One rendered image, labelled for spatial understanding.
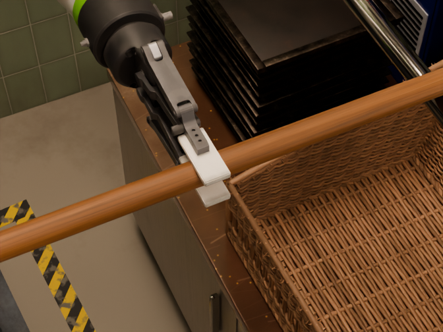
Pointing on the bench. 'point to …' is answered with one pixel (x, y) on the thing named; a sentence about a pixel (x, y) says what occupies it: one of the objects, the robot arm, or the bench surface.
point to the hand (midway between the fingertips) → (204, 167)
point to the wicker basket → (275, 174)
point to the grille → (411, 22)
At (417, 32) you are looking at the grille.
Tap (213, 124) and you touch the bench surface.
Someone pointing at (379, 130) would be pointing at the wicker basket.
